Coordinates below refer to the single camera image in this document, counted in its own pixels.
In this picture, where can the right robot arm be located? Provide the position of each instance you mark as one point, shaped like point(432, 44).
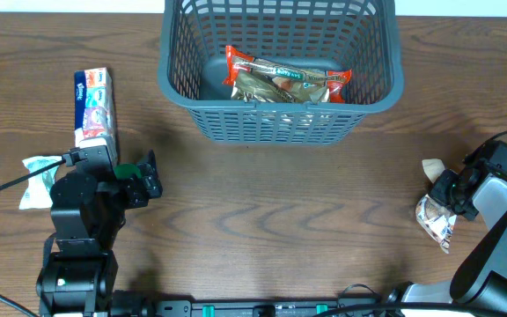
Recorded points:
point(478, 190)

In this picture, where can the gold foil bag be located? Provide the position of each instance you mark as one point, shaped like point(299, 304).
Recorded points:
point(250, 86)

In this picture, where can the grey plastic basket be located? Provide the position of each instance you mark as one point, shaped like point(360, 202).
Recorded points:
point(360, 36)

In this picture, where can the beige snack pouch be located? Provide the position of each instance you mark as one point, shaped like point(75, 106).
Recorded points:
point(435, 219)

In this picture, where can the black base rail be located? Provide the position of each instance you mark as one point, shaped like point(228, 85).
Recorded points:
point(185, 308)

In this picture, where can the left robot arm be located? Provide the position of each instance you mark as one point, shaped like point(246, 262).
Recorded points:
point(88, 209)

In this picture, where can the red spaghetti packet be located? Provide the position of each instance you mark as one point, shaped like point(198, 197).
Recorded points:
point(334, 80)

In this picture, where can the colourful tissue multipack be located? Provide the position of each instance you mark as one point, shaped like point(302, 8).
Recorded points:
point(95, 120)

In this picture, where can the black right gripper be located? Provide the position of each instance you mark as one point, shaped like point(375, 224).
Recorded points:
point(444, 190)

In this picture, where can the green lid jar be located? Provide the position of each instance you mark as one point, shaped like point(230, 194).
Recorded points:
point(127, 171)

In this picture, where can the white green tissue packet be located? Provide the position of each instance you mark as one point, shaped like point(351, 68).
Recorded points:
point(37, 194)

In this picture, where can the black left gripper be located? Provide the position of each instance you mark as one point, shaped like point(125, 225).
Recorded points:
point(138, 195)

